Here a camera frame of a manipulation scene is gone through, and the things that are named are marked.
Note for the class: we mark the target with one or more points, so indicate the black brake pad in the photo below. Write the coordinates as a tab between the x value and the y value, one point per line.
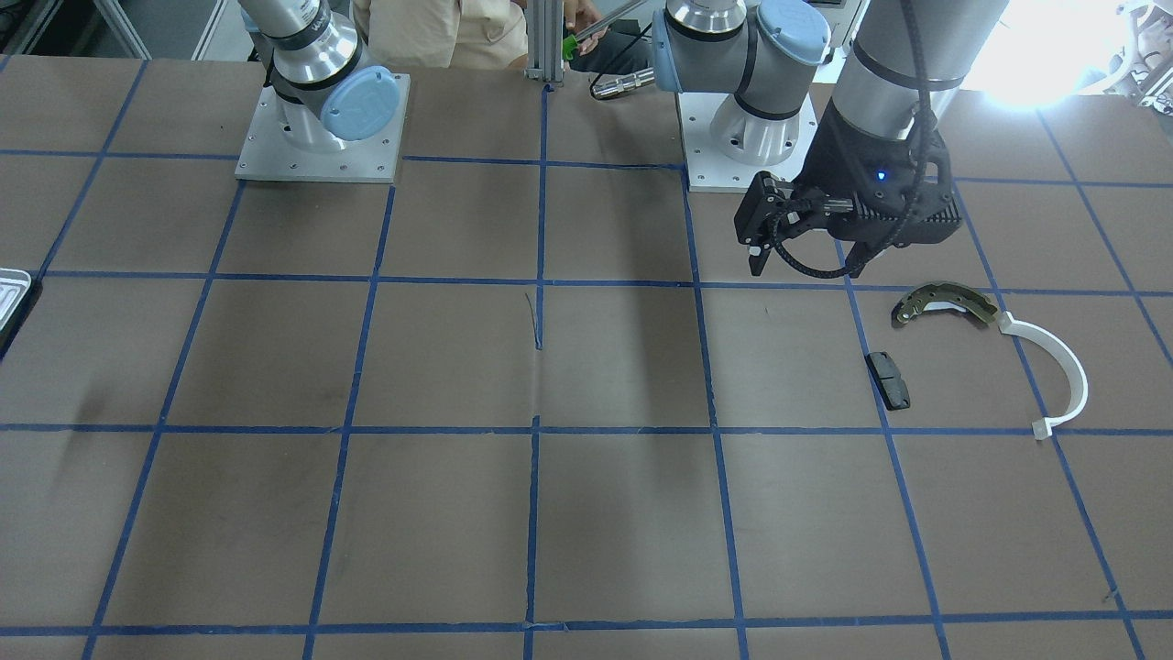
888	380

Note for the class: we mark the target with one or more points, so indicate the brown grid table mat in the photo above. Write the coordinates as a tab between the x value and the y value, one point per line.
527	401

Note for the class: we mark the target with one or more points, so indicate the seated person beige shirt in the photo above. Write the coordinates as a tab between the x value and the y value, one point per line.
466	35

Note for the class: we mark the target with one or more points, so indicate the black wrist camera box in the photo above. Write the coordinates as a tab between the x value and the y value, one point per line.
765	197

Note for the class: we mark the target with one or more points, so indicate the green handled tool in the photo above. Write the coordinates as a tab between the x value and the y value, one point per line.
575	45

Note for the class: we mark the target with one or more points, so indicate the aluminium frame post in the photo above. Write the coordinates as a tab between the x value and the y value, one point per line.
545	25

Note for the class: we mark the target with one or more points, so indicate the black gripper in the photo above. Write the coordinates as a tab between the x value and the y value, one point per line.
839	154

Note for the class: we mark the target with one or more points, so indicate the olive curved brake shoe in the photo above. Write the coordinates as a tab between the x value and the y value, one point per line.
944	296

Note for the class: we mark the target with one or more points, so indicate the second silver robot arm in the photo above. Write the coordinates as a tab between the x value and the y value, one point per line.
318	59

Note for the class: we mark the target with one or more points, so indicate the white parts tray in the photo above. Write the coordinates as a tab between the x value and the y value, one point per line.
16	285

